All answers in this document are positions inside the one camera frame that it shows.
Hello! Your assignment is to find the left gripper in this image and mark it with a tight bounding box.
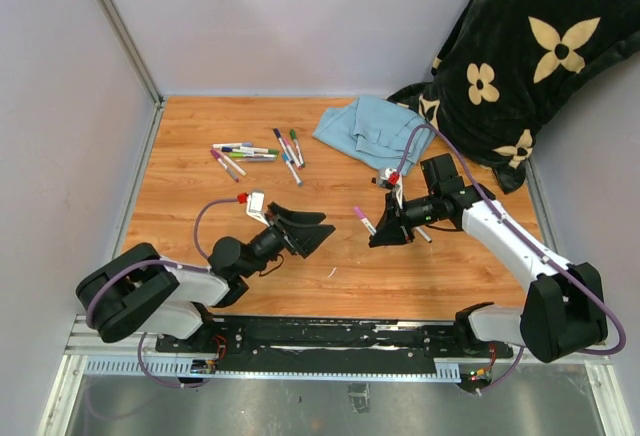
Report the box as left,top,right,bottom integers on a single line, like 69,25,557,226
240,202,335,279

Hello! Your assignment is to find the dark blue cap marker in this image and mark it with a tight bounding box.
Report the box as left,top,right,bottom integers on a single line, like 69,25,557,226
272,128,290,158

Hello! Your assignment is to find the black floral blanket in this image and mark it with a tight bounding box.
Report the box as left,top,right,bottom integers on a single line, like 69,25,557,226
391,0,639,193

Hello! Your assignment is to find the light green marker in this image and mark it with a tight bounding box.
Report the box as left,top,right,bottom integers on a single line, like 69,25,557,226
226,152,278,160

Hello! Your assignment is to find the light blue cap marker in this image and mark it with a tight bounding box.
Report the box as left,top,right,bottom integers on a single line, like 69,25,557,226
282,153,304,187

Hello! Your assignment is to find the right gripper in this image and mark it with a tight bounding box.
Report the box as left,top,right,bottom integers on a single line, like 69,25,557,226
369,190,440,246

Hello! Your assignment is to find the lavender marker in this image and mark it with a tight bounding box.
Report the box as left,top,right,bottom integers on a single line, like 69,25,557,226
236,156,277,163

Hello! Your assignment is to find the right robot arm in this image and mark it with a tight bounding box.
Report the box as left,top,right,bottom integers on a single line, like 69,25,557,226
369,153,608,363

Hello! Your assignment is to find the pink marker pen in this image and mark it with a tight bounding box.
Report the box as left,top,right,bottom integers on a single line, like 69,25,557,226
354,206,376,236

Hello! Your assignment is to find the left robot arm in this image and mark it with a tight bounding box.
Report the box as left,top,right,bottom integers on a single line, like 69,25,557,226
75,191,335,352

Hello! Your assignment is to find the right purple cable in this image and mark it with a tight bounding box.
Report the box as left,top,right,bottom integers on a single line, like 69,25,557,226
399,123,627,397

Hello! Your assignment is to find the magenta cap marker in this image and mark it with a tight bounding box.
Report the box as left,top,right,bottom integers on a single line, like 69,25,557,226
210,148,246,182

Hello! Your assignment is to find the red pink cap marker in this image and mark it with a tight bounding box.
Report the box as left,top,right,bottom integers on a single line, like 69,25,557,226
284,138,304,169

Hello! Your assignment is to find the aluminium corner post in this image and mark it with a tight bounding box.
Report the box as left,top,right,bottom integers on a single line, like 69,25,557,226
96,0,164,107

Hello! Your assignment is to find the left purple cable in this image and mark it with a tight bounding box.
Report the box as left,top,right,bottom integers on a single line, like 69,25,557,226
84,198,241,390

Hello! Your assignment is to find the light blue cloth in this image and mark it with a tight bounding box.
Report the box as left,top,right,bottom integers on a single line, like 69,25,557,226
313,96,435,176

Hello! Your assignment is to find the green cap marker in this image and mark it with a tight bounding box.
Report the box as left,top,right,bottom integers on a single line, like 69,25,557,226
289,129,305,168

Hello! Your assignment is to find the black marker pen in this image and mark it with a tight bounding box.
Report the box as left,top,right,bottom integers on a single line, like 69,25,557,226
415,227,433,243

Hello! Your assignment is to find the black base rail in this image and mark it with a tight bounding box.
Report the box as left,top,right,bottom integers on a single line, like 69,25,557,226
155,315,513,377

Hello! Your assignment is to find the purple cable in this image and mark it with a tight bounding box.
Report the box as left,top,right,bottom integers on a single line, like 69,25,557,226
399,123,627,397
84,198,241,390

